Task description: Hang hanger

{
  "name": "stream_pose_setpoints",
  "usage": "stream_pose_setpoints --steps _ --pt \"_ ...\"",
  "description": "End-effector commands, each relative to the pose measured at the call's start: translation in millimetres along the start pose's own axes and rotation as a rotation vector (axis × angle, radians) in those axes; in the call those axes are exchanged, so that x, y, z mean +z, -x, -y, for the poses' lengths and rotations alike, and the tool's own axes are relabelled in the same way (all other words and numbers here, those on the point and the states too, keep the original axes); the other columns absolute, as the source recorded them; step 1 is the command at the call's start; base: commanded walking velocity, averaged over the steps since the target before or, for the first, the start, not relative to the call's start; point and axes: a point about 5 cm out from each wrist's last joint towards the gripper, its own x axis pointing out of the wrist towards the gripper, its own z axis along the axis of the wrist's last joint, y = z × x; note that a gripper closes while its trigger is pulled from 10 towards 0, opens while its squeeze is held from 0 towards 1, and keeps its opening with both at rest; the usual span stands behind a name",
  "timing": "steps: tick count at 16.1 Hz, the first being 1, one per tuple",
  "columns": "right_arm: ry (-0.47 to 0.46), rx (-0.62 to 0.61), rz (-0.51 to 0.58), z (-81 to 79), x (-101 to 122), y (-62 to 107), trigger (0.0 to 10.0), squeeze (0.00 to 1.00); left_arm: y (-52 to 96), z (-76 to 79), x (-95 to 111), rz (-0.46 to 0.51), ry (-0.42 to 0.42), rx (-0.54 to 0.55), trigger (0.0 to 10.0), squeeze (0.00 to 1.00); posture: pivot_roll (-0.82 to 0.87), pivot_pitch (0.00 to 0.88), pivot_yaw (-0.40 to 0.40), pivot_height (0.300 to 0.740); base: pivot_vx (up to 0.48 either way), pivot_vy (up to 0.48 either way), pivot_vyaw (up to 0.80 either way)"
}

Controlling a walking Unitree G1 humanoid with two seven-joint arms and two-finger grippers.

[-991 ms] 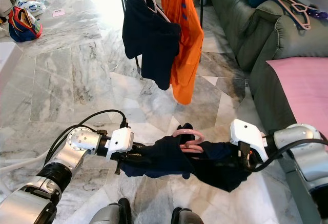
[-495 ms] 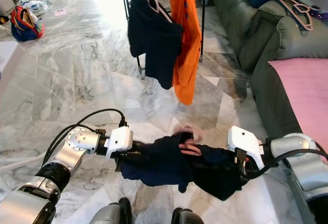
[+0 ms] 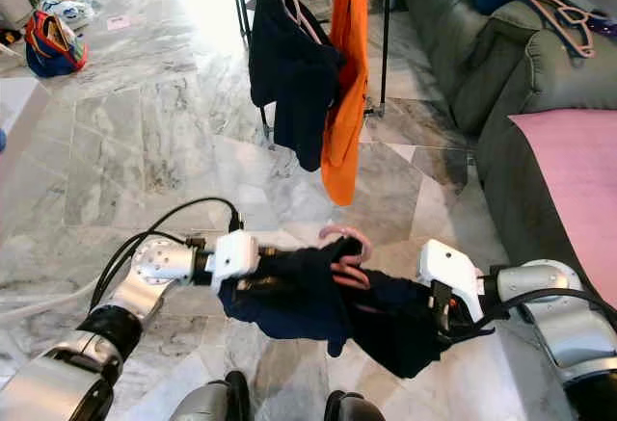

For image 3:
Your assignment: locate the white blue plastic bag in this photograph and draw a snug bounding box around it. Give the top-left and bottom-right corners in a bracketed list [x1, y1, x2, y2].
[40, 0, 103, 30]

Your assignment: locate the salmon pink plastic hanger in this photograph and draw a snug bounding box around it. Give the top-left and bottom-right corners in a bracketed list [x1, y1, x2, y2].
[278, 0, 325, 44]
[317, 224, 375, 291]
[520, 0, 598, 60]

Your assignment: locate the red blue child backpack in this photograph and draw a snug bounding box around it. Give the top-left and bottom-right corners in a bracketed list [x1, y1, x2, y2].
[24, 9, 89, 79]

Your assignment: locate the pink cushion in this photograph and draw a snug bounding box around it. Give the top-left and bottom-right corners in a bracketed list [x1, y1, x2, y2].
[508, 108, 617, 308]

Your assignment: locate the white drawer unit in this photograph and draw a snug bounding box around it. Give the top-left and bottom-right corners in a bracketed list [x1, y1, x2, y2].
[0, 0, 36, 29]

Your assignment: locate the navy blue garment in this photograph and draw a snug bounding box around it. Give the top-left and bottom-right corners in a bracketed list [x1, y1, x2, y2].
[216, 237, 495, 380]

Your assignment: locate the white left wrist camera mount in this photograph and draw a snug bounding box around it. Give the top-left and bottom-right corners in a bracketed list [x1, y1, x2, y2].
[208, 229, 262, 296]

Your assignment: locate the orange garment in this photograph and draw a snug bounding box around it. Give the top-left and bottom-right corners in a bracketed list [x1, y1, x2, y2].
[320, 0, 370, 207]

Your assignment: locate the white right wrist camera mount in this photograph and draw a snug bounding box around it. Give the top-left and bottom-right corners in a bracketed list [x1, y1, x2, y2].
[418, 239, 486, 325]

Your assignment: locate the black robot foot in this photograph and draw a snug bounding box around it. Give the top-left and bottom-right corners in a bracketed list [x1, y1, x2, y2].
[325, 390, 389, 421]
[169, 370, 253, 421]

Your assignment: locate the black robot left foot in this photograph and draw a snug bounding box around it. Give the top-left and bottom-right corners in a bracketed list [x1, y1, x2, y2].
[169, 370, 253, 421]

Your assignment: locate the black garment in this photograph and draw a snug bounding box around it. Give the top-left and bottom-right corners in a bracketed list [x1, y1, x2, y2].
[247, 0, 345, 173]

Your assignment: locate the grey green sofa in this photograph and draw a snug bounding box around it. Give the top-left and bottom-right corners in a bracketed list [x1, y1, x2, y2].
[400, 0, 617, 311]

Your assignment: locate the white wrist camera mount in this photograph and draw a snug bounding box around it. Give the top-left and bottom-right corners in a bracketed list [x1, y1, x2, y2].
[418, 239, 486, 325]
[208, 229, 262, 296]

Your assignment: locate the white folding table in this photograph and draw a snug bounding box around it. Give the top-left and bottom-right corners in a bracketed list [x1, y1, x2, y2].
[0, 74, 52, 212]

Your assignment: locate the black robot right foot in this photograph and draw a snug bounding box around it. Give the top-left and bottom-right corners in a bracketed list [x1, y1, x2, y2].
[325, 390, 389, 421]

